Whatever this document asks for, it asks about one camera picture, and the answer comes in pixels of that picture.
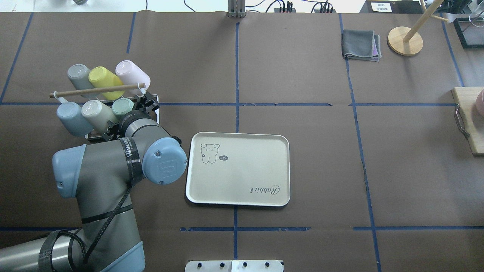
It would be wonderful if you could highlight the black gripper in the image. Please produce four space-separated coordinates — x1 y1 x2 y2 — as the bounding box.
104 92 159 138

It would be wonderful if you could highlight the green cup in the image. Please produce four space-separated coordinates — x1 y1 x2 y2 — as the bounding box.
111 98 135 121

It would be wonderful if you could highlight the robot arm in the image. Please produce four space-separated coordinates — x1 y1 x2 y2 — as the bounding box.
1 92 188 272

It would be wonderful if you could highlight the pink cup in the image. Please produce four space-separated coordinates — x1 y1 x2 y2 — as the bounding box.
115 60 151 88

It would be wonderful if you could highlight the cream white cup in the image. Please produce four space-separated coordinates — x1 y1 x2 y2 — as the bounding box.
81 100 118 134

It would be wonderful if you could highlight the yellow cup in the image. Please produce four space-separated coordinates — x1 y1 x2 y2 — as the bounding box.
88 66 125 100

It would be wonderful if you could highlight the grey cup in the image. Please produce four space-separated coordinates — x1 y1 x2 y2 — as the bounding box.
67 63 95 91

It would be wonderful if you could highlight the light blue cup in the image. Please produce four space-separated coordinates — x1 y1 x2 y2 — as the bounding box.
56 102 94 137

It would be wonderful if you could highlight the cream rabbit tray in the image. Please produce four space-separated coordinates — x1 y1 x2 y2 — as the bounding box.
185 131 291 207

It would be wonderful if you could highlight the grey folded cloth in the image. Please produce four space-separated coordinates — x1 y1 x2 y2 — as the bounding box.
341 29 382 62

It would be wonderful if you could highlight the wooden stand with round base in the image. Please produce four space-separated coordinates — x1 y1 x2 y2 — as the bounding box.
387 0 449 57

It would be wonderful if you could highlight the wooden cutting board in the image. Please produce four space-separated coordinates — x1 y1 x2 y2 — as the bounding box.
452 87 484 156

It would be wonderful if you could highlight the pink bowl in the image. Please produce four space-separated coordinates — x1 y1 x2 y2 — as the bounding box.
475 89 484 117

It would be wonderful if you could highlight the white wire cup rack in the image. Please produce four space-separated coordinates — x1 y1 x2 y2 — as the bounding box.
50 82 160 141

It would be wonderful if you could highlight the aluminium frame post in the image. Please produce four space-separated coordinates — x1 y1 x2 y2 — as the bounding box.
228 0 247 18

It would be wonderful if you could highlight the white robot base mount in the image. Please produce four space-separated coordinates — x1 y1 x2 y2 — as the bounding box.
185 260 285 272

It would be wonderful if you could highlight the metal board handle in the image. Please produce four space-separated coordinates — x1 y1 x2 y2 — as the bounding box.
453 104 470 138

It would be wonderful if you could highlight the black frame box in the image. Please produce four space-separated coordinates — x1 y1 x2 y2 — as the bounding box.
453 18 484 49

